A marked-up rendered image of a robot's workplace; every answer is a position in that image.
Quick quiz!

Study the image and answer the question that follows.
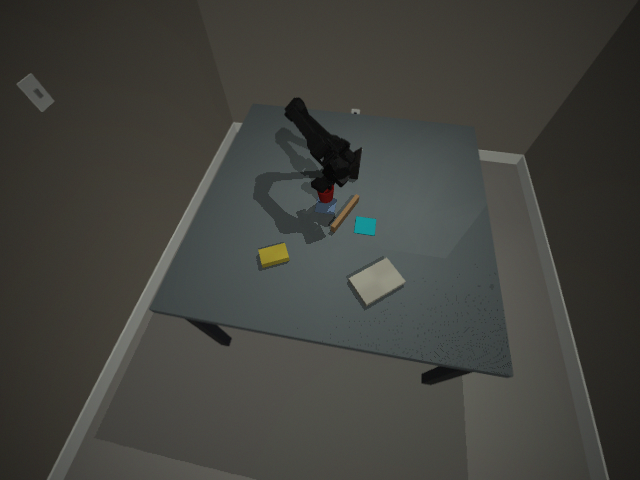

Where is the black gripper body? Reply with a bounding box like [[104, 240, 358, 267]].
[[311, 160, 350, 193]]

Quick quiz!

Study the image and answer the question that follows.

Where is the red cup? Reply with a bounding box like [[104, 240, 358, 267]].
[[317, 185, 334, 203]]

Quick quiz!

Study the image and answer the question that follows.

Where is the grey flat bar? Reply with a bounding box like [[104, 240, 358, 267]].
[[348, 258, 406, 307]]

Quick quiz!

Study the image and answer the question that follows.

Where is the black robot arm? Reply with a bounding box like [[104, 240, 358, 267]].
[[284, 97, 357, 187]]

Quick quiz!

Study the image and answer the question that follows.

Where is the olive yellow box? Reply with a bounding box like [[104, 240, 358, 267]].
[[258, 243, 290, 268]]

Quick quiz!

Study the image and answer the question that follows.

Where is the tan wooden plank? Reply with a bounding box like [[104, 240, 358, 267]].
[[331, 194, 359, 233]]

